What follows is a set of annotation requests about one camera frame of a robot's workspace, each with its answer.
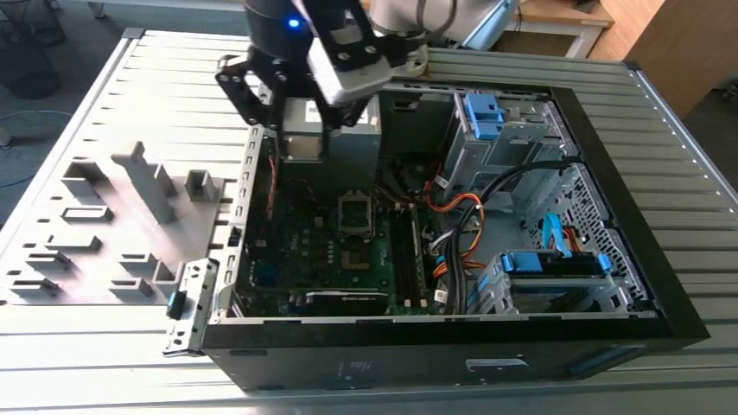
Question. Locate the grey parts rack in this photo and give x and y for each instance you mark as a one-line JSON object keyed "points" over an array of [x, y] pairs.
{"points": [[132, 246]]}

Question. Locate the blue black bracket latch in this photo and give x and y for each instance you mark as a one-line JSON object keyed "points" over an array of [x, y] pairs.
{"points": [[175, 304]]}

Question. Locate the pale blue teach pendant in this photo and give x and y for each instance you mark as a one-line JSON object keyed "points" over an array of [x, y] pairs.
{"points": [[490, 26]]}

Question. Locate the grey metal drive cage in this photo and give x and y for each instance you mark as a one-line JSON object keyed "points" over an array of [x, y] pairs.
{"points": [[507, 151]]}

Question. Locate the silver green CPU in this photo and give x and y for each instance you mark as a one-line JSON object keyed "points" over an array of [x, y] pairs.
{"points": [[302, 149]]}

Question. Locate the hard disk in blue carrier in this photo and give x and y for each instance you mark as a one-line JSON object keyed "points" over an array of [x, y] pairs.
{"points": [[525, 263]]}

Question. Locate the green Dell motherboard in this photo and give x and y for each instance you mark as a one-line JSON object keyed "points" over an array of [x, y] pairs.
{"points": [[299, 259]]}

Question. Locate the wooden top desk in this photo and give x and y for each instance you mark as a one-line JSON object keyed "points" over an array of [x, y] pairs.
{"points": [[567, 15]]}

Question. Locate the black graphics card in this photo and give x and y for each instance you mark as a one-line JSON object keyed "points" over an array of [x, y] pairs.
{"points": [[346, 300]]}

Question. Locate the grey metal disk bay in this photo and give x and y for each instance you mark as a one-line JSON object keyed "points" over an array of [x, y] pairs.
{"points": [[554, 285]]}

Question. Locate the grey hinged slot bracket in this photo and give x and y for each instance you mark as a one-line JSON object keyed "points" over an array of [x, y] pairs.
{"points": [[199, 276]]}

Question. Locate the wooden cabinet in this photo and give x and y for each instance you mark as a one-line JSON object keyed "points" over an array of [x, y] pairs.
{"points": [[686, 47]]}

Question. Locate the black round bin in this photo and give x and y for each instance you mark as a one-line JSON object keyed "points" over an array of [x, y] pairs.
{"points": [[31, 75]]}

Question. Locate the grey power supply unit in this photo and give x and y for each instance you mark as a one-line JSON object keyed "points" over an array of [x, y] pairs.
{"points": [[346, 173]]}

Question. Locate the black open PC case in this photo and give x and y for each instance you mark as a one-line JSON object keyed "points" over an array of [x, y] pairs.
{"points": [[403, 359]]}

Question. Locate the blue board connector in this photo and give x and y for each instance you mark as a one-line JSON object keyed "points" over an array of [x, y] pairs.
{"points": [[266, 274]]}

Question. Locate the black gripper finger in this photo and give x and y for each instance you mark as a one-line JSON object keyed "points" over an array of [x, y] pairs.
{"points": [[326, 142], [248, 95]]}

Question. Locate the black RAM slot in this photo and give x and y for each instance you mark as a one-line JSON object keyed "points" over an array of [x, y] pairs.
{"points": [[403, 255], [395, 255]]}

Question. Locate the blue drive bay latch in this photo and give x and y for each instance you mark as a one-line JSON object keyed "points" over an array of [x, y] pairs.
{"points": [[481, 108]]}

